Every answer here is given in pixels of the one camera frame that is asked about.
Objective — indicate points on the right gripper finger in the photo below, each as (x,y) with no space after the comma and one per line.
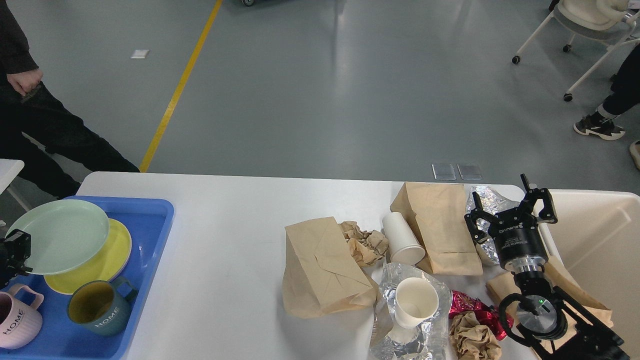
(547,214)
(478,236)

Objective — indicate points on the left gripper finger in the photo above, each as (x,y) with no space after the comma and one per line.
(19,244)
(15,272)

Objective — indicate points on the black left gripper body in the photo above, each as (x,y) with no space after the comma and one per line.
(4,260)

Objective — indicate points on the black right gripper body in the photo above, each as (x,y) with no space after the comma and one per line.
(519,245)

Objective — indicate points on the mint green plate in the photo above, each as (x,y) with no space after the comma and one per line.
(64,234)

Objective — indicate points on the pink home mug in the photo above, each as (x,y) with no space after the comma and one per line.
(20,322)

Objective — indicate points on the brown paper bag under arm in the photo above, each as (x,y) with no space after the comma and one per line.
(575,290)

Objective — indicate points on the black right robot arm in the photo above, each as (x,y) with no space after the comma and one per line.
(541,316)

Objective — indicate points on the crumpled silver foil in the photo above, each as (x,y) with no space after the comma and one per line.
(492,202)

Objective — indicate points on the flat brown paper bag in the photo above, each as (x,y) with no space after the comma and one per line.
(435,213)

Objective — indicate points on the beige plastic bin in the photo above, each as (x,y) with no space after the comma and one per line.
(597,239)

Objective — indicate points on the white side table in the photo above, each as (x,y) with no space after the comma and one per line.
(9,170)

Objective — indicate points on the lying white paper cup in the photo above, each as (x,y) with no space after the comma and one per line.
(403,244)

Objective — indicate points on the red foil wrapper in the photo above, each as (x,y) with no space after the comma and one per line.
(485,314)

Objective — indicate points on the upright white paper cup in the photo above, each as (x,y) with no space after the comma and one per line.
(417,300)

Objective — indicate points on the yellow plate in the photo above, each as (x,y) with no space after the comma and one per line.
(106,265)

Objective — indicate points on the teal home mug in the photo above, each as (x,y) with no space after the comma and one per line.
(103,307)

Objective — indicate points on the person in dark clothes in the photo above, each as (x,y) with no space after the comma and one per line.
(31,117)

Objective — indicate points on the crumpled brown paper ball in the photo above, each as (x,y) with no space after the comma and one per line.
(471,340)

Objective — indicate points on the crumpled brown paper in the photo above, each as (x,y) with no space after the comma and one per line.
(365,247)

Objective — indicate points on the silver foil bag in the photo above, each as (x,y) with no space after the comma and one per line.
(425,341)

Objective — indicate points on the blue plastic tray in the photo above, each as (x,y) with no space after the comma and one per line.
(149,222)

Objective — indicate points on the person with black sneakers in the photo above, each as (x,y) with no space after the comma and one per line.
(624,95)

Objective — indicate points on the large brown paper bag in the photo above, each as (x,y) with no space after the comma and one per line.
(321,277)

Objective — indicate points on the white rolling chair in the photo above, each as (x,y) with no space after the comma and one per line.
(609,22)

